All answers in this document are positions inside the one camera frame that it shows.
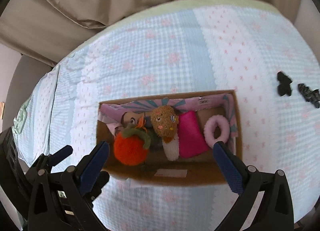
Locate orange plush fruit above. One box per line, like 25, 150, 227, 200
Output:
113, 125, 151, 166

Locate dusty pink cloth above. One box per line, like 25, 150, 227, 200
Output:
121, 112, 152, 130

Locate magenta leather pouch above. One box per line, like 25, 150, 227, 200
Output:
177, 111, 209, 159

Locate pink fluffy scrunchie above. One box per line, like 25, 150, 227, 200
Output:
203, 115, 230, 148

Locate grey sock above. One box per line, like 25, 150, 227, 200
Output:
148, 128, 163, 152

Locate cardboard box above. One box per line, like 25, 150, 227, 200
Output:
97, 90, 242, 186

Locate black patterned scarf scrunchie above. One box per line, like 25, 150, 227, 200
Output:
297, 83, 320, 108

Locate black fuzzy scrunchie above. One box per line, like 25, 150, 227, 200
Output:
277, 72, 292, 96

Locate green sheet under bedspread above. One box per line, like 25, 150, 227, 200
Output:
69, 0, 280, 56

